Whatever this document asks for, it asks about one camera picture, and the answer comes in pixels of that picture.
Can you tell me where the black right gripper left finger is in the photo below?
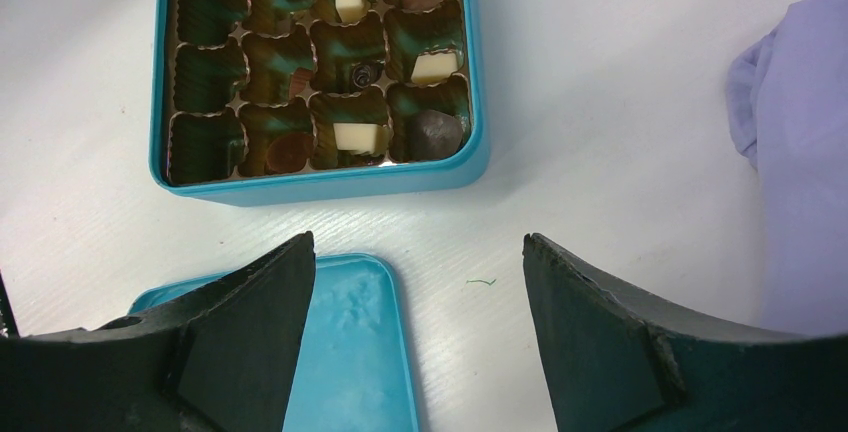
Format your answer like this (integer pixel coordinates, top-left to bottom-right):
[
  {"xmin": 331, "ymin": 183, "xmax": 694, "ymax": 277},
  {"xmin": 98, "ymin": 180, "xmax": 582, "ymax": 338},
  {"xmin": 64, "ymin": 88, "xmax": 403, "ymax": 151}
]
[{"xmin": 1, "ymin": 232, "xmax": 316, "ymax": 431}]

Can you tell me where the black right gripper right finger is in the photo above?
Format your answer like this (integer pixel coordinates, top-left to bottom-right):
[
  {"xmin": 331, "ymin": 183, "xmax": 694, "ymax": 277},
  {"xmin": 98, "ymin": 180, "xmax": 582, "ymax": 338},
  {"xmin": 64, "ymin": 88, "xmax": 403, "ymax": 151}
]
[{"xmin": 523, "ymin": 233, "xmax": 847, "ymax": 431}]

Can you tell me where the teal chocolate box with dividers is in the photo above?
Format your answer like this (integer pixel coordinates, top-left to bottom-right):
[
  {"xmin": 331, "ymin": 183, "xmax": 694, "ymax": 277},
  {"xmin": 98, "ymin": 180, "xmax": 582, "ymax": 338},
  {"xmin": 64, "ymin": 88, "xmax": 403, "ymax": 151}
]
[{"xmin": 149, "ymin": 0, "xmax": 490, "ymax": 207}]

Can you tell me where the dark rounded chocolate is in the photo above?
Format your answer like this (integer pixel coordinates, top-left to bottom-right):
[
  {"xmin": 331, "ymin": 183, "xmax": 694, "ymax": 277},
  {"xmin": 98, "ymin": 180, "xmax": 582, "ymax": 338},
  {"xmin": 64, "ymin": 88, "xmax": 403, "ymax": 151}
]
[{"xmin": 405, "ymin": 109, "xmax": 464, "ymax": 161}]

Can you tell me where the dark spiral chocolate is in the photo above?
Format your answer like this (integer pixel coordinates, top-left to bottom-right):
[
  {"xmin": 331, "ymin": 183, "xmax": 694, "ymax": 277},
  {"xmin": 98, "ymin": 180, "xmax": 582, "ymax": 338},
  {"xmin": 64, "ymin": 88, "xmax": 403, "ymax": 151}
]
[{"xmin": 350, "ymin": 62, "xmax": 383, "ymax": 90}]

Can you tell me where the teal box lid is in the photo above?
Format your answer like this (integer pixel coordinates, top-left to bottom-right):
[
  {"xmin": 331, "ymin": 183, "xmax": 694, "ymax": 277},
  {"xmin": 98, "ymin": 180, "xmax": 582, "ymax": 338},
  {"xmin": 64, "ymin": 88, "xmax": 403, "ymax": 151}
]
[{"xmin": 130, "ymin": 254, "xmax": 420, "ymax": 431}]

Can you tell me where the lavender crumpled cloth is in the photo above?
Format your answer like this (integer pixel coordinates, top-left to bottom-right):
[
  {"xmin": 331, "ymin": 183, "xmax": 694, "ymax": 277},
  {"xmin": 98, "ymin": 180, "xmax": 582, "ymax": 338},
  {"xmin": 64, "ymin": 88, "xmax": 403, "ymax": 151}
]
[{"xmin": 725, "ymin": 0, "xmax": 847, "ymax": 336}]

